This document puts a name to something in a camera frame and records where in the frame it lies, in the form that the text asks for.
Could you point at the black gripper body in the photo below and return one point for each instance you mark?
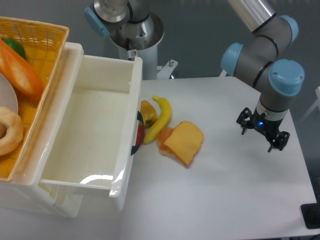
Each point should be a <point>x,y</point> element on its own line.
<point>268,128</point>

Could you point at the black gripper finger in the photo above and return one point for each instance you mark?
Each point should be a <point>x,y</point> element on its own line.
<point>245,120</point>
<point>278,140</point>

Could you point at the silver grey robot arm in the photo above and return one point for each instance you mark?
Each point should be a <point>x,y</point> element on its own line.
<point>258,65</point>

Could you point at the toy bread slice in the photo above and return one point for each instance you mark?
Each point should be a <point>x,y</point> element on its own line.
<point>185,141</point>

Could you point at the black device at edge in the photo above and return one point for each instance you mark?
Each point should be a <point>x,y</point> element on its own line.
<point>311,215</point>

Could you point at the yellow toy banana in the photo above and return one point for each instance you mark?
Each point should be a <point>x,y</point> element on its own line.
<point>162,121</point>

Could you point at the orange toy bell pepper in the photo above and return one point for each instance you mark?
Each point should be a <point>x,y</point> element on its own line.
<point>148,113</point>

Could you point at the red toy item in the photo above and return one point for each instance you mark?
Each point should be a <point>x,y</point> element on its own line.
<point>140,135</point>

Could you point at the white plastic drawer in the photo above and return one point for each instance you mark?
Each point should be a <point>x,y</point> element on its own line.
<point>98,130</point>

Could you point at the yellow woven basket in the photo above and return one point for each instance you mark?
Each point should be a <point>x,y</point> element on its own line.
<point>43,43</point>

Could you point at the toy baguette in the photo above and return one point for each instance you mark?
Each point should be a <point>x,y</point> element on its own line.
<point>20,73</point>

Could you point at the white drawer cabinet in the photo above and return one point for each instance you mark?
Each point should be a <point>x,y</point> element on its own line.
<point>29,190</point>

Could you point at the green toy vegetable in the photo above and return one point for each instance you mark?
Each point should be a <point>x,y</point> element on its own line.
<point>16,46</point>

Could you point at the white frame at right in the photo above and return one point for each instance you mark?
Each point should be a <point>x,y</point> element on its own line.
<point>313,106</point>

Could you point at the robot base and pedestal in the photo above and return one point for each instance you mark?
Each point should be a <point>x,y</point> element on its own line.
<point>134,30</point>

